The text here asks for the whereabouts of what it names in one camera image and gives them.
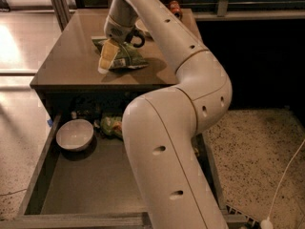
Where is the white cable plug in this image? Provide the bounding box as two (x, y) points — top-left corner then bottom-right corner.
(260, 218), (274, 229)

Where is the orange soda can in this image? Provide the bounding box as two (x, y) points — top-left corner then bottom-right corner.
(169, 0), (183, 20)

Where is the grey cabinet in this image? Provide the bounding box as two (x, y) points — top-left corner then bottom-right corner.
(30, 8), (204, 119)

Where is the green snack bag in drawer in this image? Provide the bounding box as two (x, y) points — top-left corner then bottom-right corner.
(100, 114), (123, 139)

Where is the white cable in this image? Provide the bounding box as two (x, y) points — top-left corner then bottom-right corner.
(267, 138), (305, 219)

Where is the white bowl on cabinet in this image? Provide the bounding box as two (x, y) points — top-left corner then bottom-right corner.
(135, 19), (151, 37)

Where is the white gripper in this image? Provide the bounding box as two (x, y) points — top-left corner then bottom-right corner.
(98, 15), (145, 74)

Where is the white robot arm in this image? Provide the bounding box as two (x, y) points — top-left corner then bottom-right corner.
(104, 0), (233, 229)

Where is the white bowl in drawer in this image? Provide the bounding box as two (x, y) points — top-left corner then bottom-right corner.
(56, 119), (93, 152)

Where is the green jalapeno chip bag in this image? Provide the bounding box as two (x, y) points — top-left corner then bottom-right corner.
(91, 36), (148, 71)

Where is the open grey top drawer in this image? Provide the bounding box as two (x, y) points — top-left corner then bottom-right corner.
(0, 110), (247, 229)

